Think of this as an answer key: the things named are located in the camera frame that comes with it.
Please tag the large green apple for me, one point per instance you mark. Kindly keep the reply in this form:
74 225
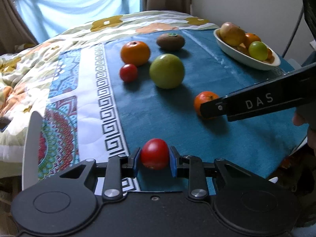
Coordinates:
167 71

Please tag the light blue curtain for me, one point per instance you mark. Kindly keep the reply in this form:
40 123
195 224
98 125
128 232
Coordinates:
48 18

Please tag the black phone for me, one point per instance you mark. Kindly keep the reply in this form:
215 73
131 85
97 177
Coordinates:
4 122

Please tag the large orange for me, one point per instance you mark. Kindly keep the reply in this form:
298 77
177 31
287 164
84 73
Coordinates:
135 52

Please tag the small red tomato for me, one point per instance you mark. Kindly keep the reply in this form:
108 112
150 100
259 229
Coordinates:
128 73

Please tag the brown curtain left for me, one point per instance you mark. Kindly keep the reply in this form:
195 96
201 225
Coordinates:
13 29

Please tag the small green apple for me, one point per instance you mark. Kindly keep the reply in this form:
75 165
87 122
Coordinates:
258 50

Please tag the person hand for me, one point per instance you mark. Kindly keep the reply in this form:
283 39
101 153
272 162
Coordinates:
298 120

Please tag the small mandarin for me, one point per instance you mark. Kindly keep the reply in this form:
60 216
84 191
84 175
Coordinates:
270 55
203 97

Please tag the cream yellow bowl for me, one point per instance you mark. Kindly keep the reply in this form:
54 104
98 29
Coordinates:
244 58

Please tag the blue patterned cloth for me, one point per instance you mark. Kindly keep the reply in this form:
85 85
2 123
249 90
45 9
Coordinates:
100 116

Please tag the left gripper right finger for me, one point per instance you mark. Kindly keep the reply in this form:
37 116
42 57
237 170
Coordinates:
195 170

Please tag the brown kiwi with sticker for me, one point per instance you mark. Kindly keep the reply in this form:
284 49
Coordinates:
170 41

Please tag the floral quilt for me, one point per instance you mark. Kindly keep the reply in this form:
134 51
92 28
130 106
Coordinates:
27 76

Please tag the wrinkled yellow-red apple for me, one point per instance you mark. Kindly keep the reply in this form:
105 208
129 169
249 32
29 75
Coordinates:
232 34

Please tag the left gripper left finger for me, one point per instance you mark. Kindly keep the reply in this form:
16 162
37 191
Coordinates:
120 175

